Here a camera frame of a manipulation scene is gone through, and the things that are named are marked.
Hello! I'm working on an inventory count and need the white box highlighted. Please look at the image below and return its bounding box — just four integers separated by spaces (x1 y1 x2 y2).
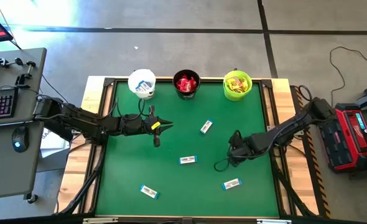
40 124 71 150

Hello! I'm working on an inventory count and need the silver metal bracket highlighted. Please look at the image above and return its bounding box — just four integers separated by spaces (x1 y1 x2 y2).
83 217 119 224
256 218 292 224

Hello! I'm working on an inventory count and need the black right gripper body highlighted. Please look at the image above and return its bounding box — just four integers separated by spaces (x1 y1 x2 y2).
227 136 256 166

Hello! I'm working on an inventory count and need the white jack-o-lantern bucket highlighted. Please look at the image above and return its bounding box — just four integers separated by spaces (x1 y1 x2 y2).
128 68 157 100

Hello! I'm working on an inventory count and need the black computer mouse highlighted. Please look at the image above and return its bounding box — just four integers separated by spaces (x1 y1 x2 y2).
11 126 30 153

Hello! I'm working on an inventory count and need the black halloween bucket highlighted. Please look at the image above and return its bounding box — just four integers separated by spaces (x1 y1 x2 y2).
172 68 202 100

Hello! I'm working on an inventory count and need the yellow black hazard strip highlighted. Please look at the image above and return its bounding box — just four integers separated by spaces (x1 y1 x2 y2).
290 85 332 218

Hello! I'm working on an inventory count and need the black desk leg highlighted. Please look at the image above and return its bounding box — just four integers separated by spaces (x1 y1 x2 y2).
42 119 74 142

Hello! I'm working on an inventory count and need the black floor cable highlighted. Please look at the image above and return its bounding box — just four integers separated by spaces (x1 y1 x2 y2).
328 46 367 101

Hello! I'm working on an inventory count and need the red black power unit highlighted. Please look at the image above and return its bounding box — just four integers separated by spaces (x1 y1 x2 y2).
315 102 367 174

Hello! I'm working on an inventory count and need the green halloween bucket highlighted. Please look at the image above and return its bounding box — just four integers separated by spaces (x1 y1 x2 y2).
222 70 253 102

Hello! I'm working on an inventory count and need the red Skittles candy packet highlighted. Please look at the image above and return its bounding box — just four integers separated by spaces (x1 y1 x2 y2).
185 74 199 88
175 77 187 91
180 81 195 93

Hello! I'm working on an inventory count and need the green table mat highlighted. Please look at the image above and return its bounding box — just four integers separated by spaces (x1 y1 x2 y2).
95 81 280 218

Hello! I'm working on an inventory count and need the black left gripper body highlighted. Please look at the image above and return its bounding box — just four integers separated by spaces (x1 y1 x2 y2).
121 113 154 137

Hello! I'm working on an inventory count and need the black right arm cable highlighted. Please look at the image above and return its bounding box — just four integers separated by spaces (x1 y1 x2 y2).
213 129 243 173

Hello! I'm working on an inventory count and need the grey desk top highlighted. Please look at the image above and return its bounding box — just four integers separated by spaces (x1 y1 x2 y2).
0 120 44 200
0 47 47 127

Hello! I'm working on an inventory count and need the yellow Sour Patch candy packet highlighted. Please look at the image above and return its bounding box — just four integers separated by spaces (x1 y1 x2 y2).
238 78 251 94
226 77 242 91

